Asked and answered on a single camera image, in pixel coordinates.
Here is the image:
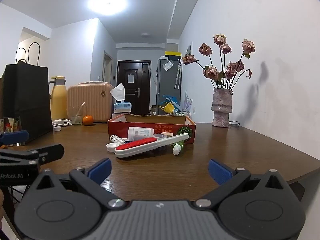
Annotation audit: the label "black paper bag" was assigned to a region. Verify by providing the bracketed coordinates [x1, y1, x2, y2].
[0, 41, 53, 145]

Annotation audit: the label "interior doorway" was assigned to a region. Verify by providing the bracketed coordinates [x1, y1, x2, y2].
[103, 51, 113, 83]

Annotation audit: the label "red and white lint brush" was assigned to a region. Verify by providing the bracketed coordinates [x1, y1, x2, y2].
[114, 133, 189, 158]

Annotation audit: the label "blue tissue box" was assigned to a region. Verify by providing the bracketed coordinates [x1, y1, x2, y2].
[113, 102, 132, 111]

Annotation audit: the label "red cardboard box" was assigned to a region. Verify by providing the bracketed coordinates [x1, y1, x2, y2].
[108, 114, 196, 144]

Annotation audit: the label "colourful snack packets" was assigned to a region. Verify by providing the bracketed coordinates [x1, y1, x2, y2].
[0, 116, 22, 133]

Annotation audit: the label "large white plastic bottle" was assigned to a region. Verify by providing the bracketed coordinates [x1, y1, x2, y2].
[128, 127, 154, 140]

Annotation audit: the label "round ceiling light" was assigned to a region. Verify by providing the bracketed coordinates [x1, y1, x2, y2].
[87, 0, 128, 15]

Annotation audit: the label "green spray bottle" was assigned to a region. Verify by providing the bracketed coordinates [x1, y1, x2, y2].
[172, 142, 185, 155]

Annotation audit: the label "grey refrigerator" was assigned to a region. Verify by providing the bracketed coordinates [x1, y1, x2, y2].
[156, 58, 182, 109]

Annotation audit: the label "dark wooden door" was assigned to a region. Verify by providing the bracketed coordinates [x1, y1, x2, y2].
[117, 60, 151, 115]

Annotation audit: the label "bunch of dried roses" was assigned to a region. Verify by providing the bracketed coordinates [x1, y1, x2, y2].
[182, 33, 256, 90]

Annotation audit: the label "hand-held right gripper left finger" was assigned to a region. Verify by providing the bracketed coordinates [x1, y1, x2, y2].
[36, 158, 125, 209]

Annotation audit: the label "pink ribbed suitcase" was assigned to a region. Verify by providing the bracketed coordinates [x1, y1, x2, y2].
[67, 81, 115, 123]

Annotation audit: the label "pink ceramic vase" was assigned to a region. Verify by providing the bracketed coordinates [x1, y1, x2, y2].
[211, 88, 233, 128]

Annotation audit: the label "white tissue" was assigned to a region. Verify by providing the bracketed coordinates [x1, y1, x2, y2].
[110, 83, 125, 103]

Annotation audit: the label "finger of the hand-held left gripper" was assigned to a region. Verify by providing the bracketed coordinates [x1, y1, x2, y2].
[0, 130, 30, 146]
[0, 144, 65, 167]

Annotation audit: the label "yellow thermos jug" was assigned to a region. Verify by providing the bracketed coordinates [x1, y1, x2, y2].
[49, 76, 68, 122]

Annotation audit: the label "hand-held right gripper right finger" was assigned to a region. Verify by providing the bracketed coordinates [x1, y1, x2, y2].
[195, 159, 285, 209]

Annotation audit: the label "white folded umbrella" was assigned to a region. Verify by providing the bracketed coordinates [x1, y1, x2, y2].
[174, 59, 182, 90]

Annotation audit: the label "purple flower bunch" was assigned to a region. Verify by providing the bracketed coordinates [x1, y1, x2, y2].
[184, 90, 193, 110]

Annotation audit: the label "clear drinking glass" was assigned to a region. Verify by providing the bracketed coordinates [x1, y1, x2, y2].
[69, 106, 83, 125]

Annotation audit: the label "small white spray bottle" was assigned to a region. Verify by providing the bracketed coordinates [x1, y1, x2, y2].
[110, 135, 129, 145]

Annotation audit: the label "white charger with cable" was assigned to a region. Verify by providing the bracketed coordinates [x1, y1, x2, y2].
[52, 119, 72, 127]

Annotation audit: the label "clear drinking straw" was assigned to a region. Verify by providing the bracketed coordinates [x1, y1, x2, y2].
[75, 102, 86, 117]

